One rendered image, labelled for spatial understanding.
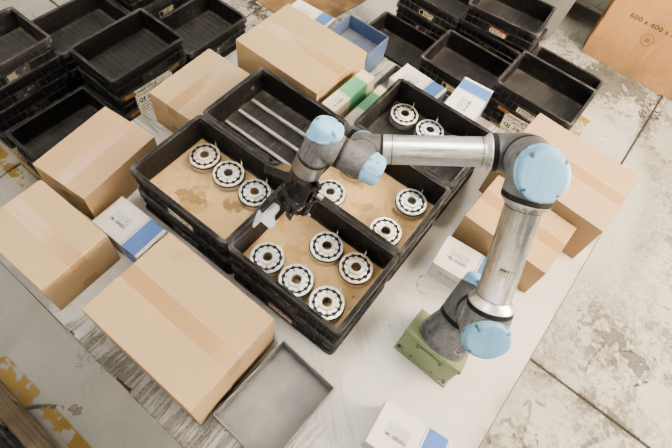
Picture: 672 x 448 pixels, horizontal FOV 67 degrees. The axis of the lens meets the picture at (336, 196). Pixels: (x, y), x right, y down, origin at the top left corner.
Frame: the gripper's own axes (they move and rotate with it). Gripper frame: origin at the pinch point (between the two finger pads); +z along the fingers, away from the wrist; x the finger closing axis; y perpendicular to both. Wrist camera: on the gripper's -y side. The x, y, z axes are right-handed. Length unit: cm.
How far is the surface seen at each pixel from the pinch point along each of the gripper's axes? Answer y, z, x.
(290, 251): 1.6, 18.3, 11.8
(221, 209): -22.1, 22.0, 1.9
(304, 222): -4.6, 14.9, 20.2
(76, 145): -65, 29, -26
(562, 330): 69, 56, 144
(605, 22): -55, -27, 292
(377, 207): 3.1, 6.5, 41.8
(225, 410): 28, 44, -18
